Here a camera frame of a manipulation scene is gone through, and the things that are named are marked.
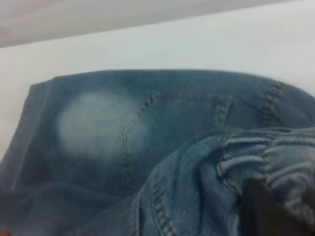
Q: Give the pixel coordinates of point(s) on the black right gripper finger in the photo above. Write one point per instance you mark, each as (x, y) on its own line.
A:
(261, 214)

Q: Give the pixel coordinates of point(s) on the blue denim shorts basketball print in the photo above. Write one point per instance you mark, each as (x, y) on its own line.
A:
(172, 123)

